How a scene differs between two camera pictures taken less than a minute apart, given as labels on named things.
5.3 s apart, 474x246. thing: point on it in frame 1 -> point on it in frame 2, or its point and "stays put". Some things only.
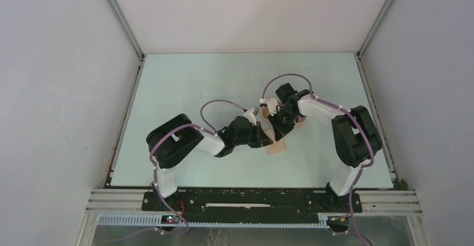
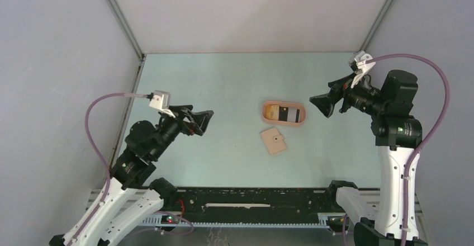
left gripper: (261, 138) -> (199, 120)
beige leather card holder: (277, 147) stays put
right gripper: (280, 131) -> (326, 102)
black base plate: (252, 206) stays put
